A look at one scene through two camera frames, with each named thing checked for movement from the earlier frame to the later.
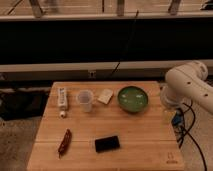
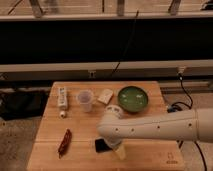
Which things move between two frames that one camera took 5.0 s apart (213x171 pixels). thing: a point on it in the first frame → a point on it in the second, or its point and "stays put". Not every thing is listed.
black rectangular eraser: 107,144 stays put
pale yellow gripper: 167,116 → 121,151
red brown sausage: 65,143 stays put
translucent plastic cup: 84,98 stays put
